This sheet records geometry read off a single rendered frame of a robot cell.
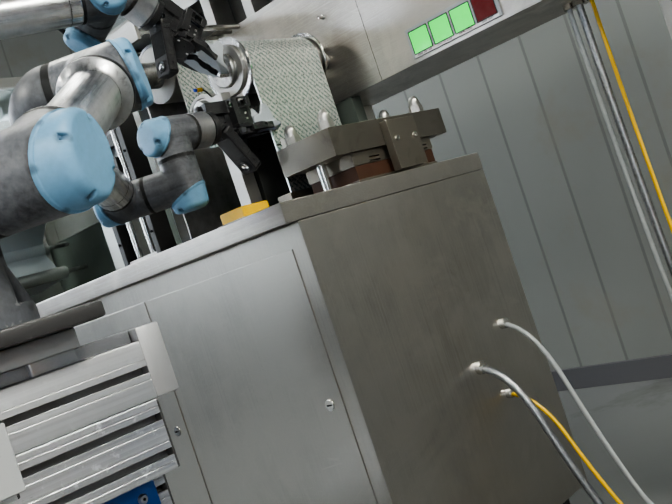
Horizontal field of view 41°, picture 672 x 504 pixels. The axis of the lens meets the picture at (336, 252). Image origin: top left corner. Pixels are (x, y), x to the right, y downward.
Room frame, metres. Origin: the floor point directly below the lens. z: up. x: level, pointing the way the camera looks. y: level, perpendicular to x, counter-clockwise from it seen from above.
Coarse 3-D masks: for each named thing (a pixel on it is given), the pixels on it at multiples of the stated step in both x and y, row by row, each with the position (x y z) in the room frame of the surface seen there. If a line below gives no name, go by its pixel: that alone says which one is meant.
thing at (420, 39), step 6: (414, 30) 2.07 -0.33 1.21; (420, 30) 2.06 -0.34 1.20; (426, 30) 2.05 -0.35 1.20; (414, 36) 2.08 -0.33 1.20; (420, 36) 2.06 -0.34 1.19; (426, 36) 2.05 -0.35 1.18; (414, 42) 2.08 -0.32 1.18; (420, 42) 2.07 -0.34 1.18; (426, 42) 2.06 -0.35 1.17; (414, 48) 2.08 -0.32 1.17; (420, 48) 2.07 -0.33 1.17
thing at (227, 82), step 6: (228, 54) 2.02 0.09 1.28; (228, 60) 2.00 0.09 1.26; (228, 66) 2.01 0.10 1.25; (234, 66) 2.00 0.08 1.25; (234, 72) 2.00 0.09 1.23; (216, 78) 2.04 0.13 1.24; (222, 78) 2.03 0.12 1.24; (228, 78) 2.01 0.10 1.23; (234, 78) 2.01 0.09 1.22; (216, 84) 2.05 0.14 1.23; (222, 84) 2.03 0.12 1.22; (228, 84) 2.02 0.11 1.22
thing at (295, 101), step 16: (256, 80) 2.00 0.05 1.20; (272, 80) 2.04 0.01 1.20; (288, 80) 2.08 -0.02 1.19; (304, 80) 2.12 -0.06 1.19; (320, 80) 2.16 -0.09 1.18; (272, 96) 2.03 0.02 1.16; (288, 96) 2.06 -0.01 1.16; (304, 96) 2.10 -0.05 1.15; (320, 96) 2.14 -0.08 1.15; (272, 112) 2.02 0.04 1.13; (288, 112) 2.05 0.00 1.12; (304, 112) 2.09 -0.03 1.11; (336, 112) 2.17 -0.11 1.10; (304, 128) 2.08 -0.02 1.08
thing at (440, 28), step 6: (438, 18) 2.02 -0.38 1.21; (444, 18) 2.01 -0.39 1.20; (432, 24) 2.04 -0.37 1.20; (438, 24) 2.03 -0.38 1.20; (444, 24) 2.02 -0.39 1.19; (432, 30) 2.04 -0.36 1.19; (438, 30) 2.03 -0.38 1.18; (444, 30) 2.02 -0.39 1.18; (450, 30) 2.01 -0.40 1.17; (438, 36) 2.03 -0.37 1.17; (444, 36) 2.02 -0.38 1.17
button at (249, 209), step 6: (252, 204) 1.73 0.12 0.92; (258, 204) 1.74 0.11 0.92; (264, 204) 1.75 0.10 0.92; (234, 210) 1.72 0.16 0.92; (240, 210) 1.71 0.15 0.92; (246, 210) 1.72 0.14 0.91; (252, 210) 1.73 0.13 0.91; (258, 210) 1.74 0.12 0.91; (222, 216) 1.75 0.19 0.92; (228, 216) 1.74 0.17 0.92; (234, 216) 1.73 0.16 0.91; (240, 216) 1.72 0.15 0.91; (222, 222) 1.75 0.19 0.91; (228, 222) 1.74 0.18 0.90
